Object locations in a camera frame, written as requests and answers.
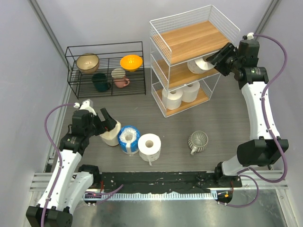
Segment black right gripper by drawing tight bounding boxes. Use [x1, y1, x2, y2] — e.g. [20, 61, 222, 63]
[206, 43, 242, 77]

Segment cream squashed paper towel roll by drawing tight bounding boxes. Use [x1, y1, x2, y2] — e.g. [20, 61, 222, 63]
[100, 121, 121, 147]

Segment dotted white paper towel roll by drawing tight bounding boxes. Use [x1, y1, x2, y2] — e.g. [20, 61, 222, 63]
[187, 58, 214, 74]

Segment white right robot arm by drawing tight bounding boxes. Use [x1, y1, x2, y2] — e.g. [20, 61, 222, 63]
[206, 39, 289, 187]

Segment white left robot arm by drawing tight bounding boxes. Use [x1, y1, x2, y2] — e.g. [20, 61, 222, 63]
[26, 106, 117, 227]

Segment blue wrapped paper towel roll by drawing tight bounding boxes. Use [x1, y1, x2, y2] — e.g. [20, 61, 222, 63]
[117, 125, 141, 156]

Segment pink mug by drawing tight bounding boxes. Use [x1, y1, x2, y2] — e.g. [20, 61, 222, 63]
[114, 78, 130, 88]

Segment dark green mug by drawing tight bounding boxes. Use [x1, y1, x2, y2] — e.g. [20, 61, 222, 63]
[91, 73, 111, 92]

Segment cream round lid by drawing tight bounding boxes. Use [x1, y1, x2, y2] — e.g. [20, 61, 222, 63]
[111, 68, 126, 79]

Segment beige ceramic bowl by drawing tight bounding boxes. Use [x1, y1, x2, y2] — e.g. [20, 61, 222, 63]
[76, 53, 99, 74]

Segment orange bowl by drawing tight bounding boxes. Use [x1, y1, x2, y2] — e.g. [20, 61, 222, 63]
[120, 54, 143, 72]

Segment grey ribbed mug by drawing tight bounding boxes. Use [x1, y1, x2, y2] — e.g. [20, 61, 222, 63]
[187, 131, 209, 155]

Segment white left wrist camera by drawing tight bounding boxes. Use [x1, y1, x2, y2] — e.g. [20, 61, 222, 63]
[73, 99, 97, 116]

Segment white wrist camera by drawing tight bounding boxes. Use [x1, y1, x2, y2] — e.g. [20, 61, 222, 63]
[73, 99, 97, 116]
[242, 32, 254, 40]

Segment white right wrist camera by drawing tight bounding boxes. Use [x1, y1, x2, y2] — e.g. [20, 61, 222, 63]
[242, 32, 254, 40]

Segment white wire wooden shelf unit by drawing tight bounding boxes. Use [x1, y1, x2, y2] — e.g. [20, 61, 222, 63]
[150, 5, 240, 117]

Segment black wire dish rack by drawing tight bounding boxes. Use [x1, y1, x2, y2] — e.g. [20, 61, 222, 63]
[65, 41, 146, 98]

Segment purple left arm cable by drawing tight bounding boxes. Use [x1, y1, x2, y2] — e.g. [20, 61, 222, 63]
[45, 103, 75, 227]

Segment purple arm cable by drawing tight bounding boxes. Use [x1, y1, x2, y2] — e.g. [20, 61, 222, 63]
[45, 103, 75, 227]
[222, 34, 289, 208]

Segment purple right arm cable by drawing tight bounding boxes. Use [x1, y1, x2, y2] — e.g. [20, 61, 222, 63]
[222, 34, 289, 208]

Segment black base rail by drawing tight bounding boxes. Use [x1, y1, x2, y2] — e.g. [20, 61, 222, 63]
[100, 171, 242, 194]

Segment white cable duct strip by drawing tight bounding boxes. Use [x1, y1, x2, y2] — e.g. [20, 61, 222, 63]
[83, 191, 218, 201]

